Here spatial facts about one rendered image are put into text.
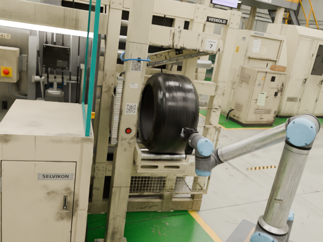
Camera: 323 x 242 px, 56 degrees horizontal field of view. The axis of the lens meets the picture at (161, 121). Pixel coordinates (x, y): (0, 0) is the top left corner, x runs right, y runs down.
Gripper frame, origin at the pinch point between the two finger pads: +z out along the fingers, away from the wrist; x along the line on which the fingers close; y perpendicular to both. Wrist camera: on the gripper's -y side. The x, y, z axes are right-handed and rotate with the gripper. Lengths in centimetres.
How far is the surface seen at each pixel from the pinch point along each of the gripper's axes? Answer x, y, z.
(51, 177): 78, -11, -46
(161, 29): 11, 69, 39
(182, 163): -8.6, -24.4, 15.0
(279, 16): -534, 233, 662
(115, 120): 41.1, 3.0, 22.2
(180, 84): 1.8, 31.8, 11.1
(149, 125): 9, -5, 52
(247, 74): -287, 47, 394
